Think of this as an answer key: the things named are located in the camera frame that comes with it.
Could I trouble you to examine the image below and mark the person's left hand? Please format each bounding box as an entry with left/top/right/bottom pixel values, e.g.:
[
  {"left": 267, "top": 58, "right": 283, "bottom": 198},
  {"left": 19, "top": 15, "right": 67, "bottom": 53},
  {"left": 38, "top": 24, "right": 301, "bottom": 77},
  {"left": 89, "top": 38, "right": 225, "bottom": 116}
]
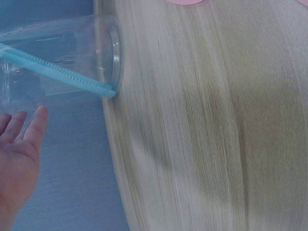
[{"left": 0, "top": 105, "right": 48, "bottom": 231}]

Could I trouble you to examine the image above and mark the light blue ribbed brush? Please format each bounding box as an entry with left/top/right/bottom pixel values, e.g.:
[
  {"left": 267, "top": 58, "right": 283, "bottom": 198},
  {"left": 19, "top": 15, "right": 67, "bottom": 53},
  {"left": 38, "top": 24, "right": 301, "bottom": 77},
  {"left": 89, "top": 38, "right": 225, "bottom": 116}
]
[{"left": 0, "top": 42, "right": 117, "bottom": 99}]

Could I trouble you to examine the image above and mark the clear plastic cup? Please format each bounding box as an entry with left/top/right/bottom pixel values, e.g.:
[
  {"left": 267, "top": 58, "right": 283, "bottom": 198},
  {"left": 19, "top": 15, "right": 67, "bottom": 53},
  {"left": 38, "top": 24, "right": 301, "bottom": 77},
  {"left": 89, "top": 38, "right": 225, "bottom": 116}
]
[{"left": 0, "top": 13, "right": 124, "bottom": 115}]

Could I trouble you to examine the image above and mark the pink round object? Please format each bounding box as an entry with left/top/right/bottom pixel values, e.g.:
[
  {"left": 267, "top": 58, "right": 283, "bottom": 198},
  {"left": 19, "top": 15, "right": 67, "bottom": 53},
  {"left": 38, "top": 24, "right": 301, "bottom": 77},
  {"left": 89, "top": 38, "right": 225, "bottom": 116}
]
[{"left": 167, "top": 0, "right": 205, "bottom": 6}]

